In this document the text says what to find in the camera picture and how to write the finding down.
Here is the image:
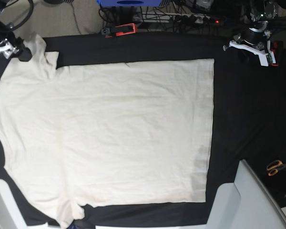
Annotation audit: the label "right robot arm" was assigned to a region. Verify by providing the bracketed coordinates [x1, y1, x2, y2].
[0, 0, 34, 62]

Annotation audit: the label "white T-shirt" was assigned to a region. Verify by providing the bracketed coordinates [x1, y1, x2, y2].
[0, 35, 214, 229]

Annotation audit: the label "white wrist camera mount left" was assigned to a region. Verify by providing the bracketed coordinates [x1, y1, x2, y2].
[223, 41, 277, 67]

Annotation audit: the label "blue box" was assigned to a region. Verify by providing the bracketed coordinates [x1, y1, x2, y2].
[96, 0, 162, 7]

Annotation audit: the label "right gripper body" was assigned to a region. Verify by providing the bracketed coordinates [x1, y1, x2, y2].
[13, 37, 31, 62]

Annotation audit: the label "orange handled scissors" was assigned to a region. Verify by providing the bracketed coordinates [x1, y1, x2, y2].
[266, 160, 286, 177]

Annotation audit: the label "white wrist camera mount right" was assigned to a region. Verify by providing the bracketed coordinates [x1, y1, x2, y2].
[0, 39, 18, 59]

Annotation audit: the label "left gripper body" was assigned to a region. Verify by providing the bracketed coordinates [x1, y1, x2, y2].
[237, 49, 260, 63]

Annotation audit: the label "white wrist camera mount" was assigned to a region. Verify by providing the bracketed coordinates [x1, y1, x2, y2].
[0, 39, 18, 59]
[223, 41, 277, 67]

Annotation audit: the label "orange black clamp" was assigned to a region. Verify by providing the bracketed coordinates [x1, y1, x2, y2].
[101, 23, 137, 38]

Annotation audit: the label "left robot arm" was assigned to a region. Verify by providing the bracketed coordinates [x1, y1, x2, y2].
[229, 0, 286, 67]

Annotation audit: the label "black table cloth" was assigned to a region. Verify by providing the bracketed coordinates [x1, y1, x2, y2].
[0, 32, 286, 227]

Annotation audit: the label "red black clamp right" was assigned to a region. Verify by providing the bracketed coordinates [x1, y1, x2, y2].
[270, 41, 284, 67]

